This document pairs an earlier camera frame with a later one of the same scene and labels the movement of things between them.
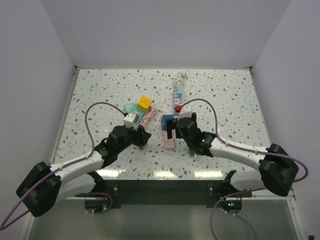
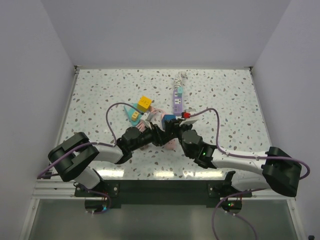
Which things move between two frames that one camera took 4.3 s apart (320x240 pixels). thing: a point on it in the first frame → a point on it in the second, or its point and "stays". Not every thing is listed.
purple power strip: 177,101 stays
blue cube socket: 164,120 stays
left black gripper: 141,136 → 158,137
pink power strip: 170,144 stays
